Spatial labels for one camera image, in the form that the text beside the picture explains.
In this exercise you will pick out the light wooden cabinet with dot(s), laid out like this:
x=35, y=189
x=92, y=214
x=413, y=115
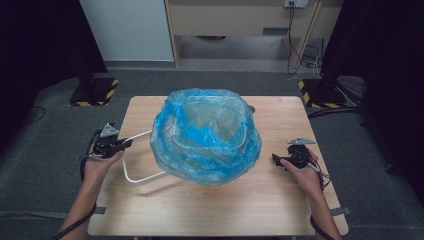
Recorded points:
x=226, y=20

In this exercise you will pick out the white partition panel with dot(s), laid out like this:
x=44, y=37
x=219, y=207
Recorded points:
x=126, y=30

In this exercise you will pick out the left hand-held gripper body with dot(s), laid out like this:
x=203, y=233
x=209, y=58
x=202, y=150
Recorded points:
x=105, y=146

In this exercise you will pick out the blue plastic trash bag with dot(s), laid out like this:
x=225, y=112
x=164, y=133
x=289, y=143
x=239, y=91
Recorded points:
x=206, y=166

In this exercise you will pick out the person's right hand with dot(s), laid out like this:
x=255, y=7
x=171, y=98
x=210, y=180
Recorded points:
x=308, y=180

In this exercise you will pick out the black curtain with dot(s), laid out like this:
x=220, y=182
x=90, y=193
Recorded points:
x=40, y=50
x=386, y=66

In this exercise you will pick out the white trash bin with face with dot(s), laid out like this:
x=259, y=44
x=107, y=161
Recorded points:
x=178, y=133

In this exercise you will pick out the person's left hand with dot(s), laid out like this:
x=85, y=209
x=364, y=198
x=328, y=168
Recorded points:
x=95, y=170

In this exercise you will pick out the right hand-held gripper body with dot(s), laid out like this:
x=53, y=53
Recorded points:
x=300, y=156

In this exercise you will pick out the grey tape strip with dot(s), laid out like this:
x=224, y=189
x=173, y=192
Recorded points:
x=340, y=211
x=100, y=210

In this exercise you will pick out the white wall socket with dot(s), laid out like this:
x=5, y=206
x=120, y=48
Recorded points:
x=298, y=2

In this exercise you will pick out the black striped stand base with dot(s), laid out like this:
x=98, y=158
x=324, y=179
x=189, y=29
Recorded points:
x=320, y=95
x=95, y=91

